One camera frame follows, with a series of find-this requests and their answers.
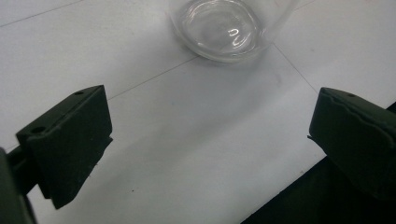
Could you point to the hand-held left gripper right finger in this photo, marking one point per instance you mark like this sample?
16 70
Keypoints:
358 137

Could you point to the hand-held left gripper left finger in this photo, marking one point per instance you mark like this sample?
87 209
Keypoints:
67 146

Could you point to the clear glass bowl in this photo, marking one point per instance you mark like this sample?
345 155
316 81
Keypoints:
229 28

